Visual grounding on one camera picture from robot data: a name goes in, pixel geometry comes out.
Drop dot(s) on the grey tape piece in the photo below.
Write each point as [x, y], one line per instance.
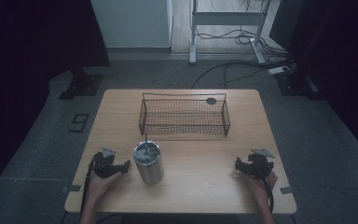
[286, 189]
[73, 188]

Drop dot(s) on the white cabinet panel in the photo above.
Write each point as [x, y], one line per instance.
[130, 23]

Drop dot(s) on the stainless steel tumbler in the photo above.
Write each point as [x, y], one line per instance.
[150, 171]

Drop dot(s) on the person's right hand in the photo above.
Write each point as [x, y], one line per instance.
[262, 186]

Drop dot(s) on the black tape floor marking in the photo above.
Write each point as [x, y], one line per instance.
[79, 123]

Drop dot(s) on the person's dark clothing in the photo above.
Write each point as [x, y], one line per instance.
[180, 219]

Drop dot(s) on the white power strip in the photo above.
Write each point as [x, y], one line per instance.
[278, 70]

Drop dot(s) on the white metal desk frame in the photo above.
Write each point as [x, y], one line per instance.
[227, 18]

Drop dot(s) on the black curtain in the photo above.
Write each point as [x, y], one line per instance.
[28, 62]
[338, 62]

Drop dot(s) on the black round table grommet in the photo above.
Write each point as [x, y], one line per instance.
[211, 100]

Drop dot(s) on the black stand base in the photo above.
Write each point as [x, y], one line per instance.
[298, 84]
[82, 85]

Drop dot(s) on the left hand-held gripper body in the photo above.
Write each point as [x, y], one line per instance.
[104, 166]

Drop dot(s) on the person's left hand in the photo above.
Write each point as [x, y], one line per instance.
[101, 185]

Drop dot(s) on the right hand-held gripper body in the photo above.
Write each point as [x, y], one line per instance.
[258, 165]

